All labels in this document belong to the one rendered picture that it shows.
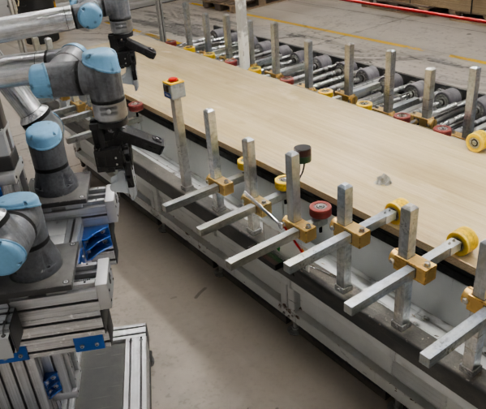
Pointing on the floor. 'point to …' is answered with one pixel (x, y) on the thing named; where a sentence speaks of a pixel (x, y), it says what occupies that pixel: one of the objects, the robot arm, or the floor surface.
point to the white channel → (243, 34)
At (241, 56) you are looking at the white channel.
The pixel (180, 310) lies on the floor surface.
